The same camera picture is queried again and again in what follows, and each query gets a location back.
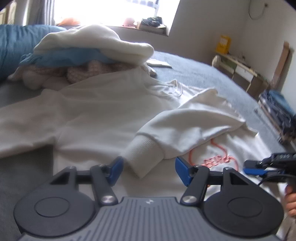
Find blue duvet roll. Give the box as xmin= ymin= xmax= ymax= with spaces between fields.
xmin=0 ymin=25 xmax=65 ymax=81

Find stack of folded jeans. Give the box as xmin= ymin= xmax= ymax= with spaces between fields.
xmin=258 ymin=90 xmax=295 ymax=144

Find grey curtain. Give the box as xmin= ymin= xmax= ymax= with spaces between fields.
xmin=23 ymin=0 xmax=55 ymax=26

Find white and green desk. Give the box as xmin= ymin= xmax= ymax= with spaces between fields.
xmin=216 ymin=53 xmax=269 ymax=98

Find cream fleece garment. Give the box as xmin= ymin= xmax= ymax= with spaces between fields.
xmin=33 ymin=25 xmax=154 ymax=65

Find light blue garment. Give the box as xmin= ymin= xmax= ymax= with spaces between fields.
xmin=19 ymin=48 xmax=116 ymax=67

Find yellow box on desk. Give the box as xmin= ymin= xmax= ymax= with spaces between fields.
xmin=216 ymin=35 xmax=231 ymax=55

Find white yarn ball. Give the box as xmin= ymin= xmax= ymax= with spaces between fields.
xmin=211 ymin=55 xmax=221 ymax=68

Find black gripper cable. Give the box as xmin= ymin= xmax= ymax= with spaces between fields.
xmin=257 ymin=174 xmax=292 ymax=187

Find cardboard panel against wall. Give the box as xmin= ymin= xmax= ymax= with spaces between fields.
xmin=270 ymin=41 xmax=290 ymax=89

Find white bear print sweatshirt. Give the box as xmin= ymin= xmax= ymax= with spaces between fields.
xmin=0 ymin=66 xmax=287 ymax=232

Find pink pot on windowsill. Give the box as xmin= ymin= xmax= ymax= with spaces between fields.
xmin=122 ymin=18 xmax=137 ymax=28

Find orange object on windowsill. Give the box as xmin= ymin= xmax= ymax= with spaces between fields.
xmin=57 ymin=18 xmax=80 ymax=26

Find person's right hand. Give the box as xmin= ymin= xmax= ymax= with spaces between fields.
xmin=285 ymin=185 xmax=296 ymax=218

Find dark clothes on windowsill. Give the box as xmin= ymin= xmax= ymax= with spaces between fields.
xmin=137 ymin=18 xmax=167 ymax=35

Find grey bed sheet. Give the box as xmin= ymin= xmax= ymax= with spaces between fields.
xmin=1 ymin=52 xmax=293 ymax=240

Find white cloth strip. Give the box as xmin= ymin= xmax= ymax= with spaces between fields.
xmin=147 ymin=58 xmax=172 ymax=68

